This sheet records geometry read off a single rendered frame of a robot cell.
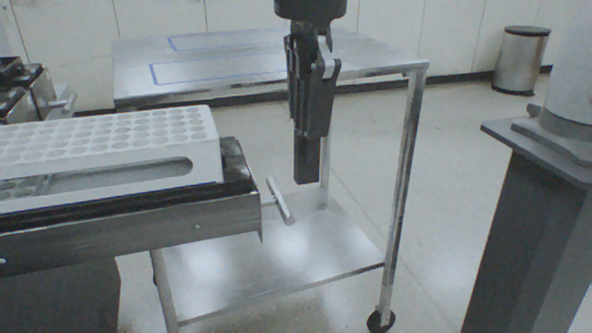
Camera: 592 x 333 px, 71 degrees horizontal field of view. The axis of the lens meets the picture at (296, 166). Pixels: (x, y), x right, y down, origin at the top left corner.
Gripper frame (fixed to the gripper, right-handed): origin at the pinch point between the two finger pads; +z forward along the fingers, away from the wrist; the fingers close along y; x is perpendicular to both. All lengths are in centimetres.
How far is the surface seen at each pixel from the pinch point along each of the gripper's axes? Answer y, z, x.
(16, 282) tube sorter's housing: -7.6, 17.6, -38.5
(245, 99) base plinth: -234, 77, 32
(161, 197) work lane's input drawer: 5.9, -0.8, -17.1
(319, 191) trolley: -69, 52, 28
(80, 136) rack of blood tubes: -0.4, -5.6, -24.4
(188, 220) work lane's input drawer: 6.9, 1.8, -14.9
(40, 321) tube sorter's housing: -9.3, 27.1, -38.5
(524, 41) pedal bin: -196, 39, 225
